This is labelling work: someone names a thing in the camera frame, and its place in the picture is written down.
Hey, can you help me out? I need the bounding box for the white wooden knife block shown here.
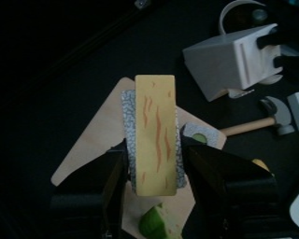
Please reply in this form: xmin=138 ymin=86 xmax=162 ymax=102
xmin=182 ymin=22 xmax=285 ymax=103

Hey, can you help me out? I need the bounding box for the wooden toy hammer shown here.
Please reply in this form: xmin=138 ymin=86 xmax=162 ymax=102
xmin=218 ymin=95 xmax=297 ymax=137

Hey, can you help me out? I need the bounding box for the green toy food piece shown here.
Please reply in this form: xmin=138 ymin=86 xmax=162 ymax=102
xmin=139 ymin=203 xmax=180 ymax=239

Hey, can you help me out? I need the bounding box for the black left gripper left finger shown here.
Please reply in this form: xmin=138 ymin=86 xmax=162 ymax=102
xmin=50 ymin=138 xmax=130 ymax=239

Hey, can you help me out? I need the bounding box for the small sushi roll toy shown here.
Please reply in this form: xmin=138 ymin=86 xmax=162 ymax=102
xmin=181 ymin=121 xmax=222 ymax=148

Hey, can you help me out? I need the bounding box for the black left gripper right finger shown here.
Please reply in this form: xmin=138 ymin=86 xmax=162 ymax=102
xmin=180 ymin=135 xmax=283 ymax=239

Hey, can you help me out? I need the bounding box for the light wooden cutting board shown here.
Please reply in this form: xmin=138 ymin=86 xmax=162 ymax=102
xmin=50 ymin=77 xmax=229 ymax=239

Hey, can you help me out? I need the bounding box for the yellow wooden toy food block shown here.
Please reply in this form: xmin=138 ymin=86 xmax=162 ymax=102
xmin=122 ymin=74 xmax=188 ymax=197

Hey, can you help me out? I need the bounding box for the white cup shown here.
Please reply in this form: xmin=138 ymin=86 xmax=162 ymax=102
xmin=218 ymin=0 xmax=271 ymax=35

